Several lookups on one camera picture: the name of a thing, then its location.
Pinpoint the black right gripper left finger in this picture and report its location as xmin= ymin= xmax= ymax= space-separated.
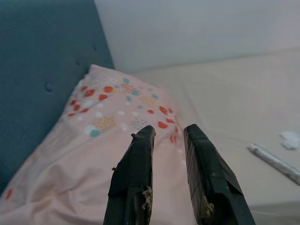
xmin=103 ymin=125 xmax=157 ymax=225

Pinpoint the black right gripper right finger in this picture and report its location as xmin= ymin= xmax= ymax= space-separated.
xmin=183 ymin=124 xmax=256 ymax=225

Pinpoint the pink patterned pillow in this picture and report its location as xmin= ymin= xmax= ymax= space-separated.
xmin=0 ymin=64 xmax=197 ymax=225

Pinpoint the white printed tube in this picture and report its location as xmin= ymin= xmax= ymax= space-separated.
xmin=247 ymin=143 xmax=300 ymax=186

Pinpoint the cream bed mattress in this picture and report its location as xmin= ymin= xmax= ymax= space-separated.
xmin=131 ymin=46 xmax=300 ymax=225

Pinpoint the white crumpled tissue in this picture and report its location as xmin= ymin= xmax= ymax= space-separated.
xmin=278 ymin=131 xmax=300 ymax=150

